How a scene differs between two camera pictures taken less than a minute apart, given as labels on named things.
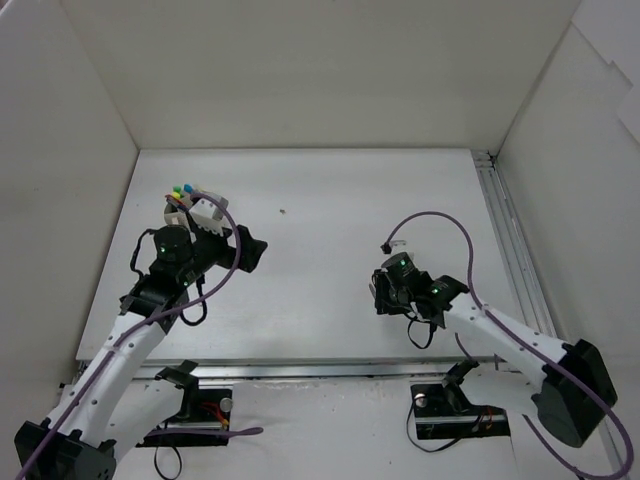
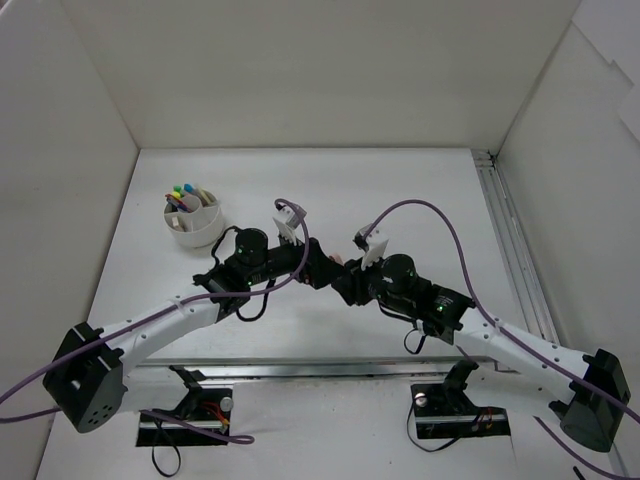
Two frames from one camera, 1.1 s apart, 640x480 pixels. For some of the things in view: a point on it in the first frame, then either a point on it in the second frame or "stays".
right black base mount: (447, 412) stays
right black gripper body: (382, 298) -> (363, 282)
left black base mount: (213, 410) stays
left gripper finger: (251, 249) -> (323, 270)
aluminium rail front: (483, 369) stays
